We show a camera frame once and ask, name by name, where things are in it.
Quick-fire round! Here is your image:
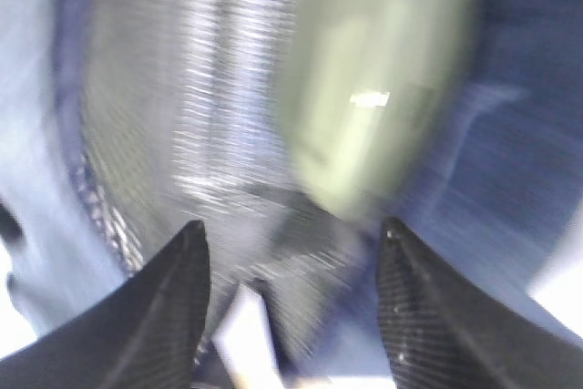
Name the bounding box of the navy blue lunch bag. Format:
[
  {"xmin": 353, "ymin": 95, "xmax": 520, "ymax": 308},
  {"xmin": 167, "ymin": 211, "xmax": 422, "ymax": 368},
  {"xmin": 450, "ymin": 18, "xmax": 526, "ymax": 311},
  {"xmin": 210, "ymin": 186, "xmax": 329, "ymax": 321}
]
[{"xmin": 1, "ymin": 0, "xmax": 582, "ymax": 388}]

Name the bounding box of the glass container with green lid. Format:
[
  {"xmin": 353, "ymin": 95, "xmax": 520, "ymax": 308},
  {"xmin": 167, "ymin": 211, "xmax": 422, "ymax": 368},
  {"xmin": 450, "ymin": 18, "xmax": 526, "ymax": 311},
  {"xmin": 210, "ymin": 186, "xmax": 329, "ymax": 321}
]
[{"xmin": 276, "ymin": 0, "xmax": 481, "ymax": 220}]

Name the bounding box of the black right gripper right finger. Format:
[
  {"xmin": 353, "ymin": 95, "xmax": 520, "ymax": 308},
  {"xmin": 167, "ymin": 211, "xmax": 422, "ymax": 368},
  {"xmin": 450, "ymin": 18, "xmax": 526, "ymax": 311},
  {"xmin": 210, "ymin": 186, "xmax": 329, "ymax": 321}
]
[{"xmin": 376, "ymin": 218, "xmax": 582, "ymax": 388}]

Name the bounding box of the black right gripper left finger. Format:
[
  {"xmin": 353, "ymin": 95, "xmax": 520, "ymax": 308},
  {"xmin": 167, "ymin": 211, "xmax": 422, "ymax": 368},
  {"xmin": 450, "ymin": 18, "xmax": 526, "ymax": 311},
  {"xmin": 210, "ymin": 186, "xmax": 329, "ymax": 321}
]
[{"xmin": 1, "ymin": 220, "xmax": 210, "ymax": 388}]

